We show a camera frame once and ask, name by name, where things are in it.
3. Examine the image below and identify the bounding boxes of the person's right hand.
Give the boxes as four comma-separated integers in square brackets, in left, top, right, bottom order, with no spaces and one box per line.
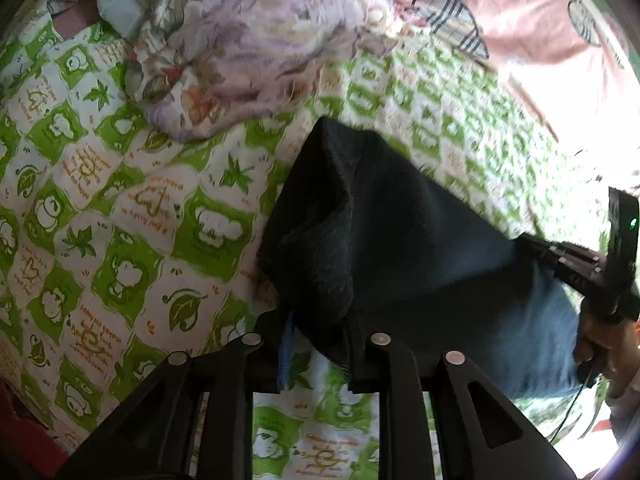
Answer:
[572,308,637,397]

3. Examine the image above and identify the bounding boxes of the lavender floral quilt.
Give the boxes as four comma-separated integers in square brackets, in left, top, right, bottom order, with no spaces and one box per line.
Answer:
[47,0,401,143]

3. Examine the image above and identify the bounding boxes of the black cable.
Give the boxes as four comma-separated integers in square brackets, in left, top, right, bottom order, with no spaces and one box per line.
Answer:
[549,367,601,445]

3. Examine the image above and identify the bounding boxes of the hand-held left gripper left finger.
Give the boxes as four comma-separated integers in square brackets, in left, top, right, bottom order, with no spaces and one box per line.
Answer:
[54,309,297,480]

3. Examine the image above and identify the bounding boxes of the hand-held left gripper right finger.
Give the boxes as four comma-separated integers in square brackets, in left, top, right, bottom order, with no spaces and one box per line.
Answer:
[344,321,577,480]

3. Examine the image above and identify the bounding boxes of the pink quilt with plaid prints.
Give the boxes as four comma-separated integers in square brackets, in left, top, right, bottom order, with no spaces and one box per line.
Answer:
[357,0,632,141]

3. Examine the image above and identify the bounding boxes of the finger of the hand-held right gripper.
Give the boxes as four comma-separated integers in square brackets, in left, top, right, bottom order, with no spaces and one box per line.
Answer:
[546,258,607,295]
[520,233,607,267]

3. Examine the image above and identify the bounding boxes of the red floral quilt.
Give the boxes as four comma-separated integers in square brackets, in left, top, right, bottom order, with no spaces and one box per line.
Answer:
[0,379,68,468]

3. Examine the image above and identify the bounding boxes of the green printed bedsheet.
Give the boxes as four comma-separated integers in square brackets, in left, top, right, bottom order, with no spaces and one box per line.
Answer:
[0,7,608,480]

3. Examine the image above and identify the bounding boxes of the dark pants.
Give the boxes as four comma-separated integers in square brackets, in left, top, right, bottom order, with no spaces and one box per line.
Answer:
[257,116,587,402]

